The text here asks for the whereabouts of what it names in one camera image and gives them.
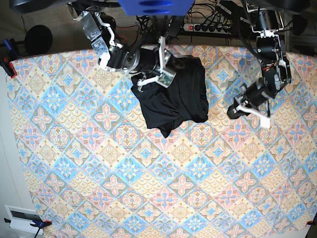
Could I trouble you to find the black t-shirt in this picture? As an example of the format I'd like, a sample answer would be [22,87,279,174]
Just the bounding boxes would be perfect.
[131,57,209,138]

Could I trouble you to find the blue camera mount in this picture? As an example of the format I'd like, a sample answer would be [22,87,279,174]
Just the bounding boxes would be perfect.
[117,0,195,16]

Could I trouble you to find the blue clamp lower left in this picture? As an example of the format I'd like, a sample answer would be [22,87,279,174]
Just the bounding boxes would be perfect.
[4,218,52,238]

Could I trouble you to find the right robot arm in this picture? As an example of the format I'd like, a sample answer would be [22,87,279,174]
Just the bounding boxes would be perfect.
[9,0,176,91]

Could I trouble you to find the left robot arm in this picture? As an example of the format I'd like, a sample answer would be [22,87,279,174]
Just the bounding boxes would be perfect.
[227,0,291,128]

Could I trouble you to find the white power strip red switch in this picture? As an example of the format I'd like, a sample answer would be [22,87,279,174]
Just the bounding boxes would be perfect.
[183,23,231,34]

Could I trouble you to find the white floor vent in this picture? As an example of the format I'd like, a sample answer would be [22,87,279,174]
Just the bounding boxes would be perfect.
[5,205,41,234]

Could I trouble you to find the black round stool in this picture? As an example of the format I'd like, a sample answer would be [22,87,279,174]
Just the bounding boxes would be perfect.
[24,25,53,56]

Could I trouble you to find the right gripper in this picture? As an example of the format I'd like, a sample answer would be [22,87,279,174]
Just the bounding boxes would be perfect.
[99,36,176,92]

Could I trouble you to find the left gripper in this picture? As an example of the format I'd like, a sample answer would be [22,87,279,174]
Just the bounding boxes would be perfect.
[227,79,277,128]

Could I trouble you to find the patterned tablecloth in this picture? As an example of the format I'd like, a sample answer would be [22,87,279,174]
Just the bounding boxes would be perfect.
[6,46,317,238]

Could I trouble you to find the red black clamp upper left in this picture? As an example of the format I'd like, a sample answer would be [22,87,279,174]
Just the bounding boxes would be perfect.
[0,39,18,78]

